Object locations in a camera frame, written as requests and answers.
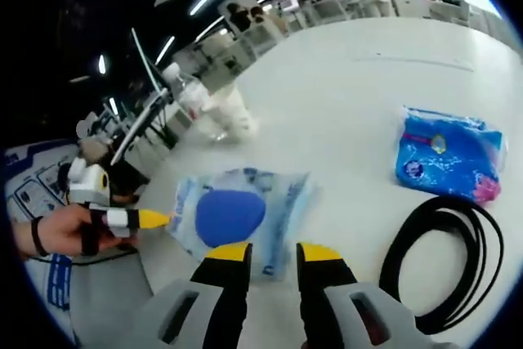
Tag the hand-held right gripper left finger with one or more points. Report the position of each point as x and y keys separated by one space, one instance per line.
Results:
x=220 y=296

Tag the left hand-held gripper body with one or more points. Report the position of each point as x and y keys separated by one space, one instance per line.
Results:
x=88 y=183

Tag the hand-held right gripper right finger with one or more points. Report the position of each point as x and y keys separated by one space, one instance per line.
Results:
x=323 y=296

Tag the clear pouch with blue insert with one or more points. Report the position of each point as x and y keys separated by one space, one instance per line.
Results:
x=229 y=214

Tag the clear plastic water bottle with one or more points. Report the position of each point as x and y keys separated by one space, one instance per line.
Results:
x=188 y=91

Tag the white paper cup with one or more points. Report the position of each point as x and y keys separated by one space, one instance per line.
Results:
x=233 y=114

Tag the blue printed tissue packet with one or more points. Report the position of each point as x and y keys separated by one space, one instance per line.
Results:
x=445 y=153

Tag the person's left hand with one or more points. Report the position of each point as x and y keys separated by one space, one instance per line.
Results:
x=69 y=232

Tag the white and blue display board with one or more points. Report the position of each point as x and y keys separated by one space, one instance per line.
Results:
x=37 y=185

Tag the black wristband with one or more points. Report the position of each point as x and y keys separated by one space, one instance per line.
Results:
x=38 y=236

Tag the white folding table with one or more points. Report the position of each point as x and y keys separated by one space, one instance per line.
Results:
x=141 y=124

